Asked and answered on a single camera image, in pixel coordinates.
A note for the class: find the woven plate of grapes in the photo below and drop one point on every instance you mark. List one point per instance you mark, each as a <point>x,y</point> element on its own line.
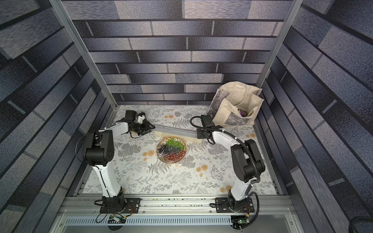
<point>171,150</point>

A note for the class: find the purple item inside bag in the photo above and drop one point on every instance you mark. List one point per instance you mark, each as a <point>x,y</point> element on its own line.
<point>242,113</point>

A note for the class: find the aluminium front rail frame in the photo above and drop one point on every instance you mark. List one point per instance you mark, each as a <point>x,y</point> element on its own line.
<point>178,214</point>

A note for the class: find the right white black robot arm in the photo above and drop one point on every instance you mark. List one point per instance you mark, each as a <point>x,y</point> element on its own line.
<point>246,159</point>

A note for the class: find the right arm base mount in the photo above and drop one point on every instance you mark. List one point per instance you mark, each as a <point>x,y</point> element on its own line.
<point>229,205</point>

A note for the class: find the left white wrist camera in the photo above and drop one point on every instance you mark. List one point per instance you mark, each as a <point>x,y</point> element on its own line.
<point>141,117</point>

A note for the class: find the grey plastic wrap dispenser box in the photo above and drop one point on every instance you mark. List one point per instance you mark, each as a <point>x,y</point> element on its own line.
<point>186,135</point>

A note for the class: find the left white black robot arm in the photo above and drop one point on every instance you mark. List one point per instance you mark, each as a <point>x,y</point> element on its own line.
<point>100,150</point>

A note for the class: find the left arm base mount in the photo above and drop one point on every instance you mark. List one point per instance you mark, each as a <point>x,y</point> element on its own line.
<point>121,205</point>

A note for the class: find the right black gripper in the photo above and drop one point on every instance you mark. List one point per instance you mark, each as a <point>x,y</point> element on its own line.
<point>202,133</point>

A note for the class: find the clear plastic wrap sheet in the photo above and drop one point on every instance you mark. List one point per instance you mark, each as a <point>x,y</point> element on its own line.
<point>171,150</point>

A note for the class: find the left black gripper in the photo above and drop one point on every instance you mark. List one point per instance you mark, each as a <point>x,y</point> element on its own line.
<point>146,127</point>

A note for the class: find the beige canvas tote bag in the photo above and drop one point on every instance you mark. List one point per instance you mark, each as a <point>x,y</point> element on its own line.
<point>233,96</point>

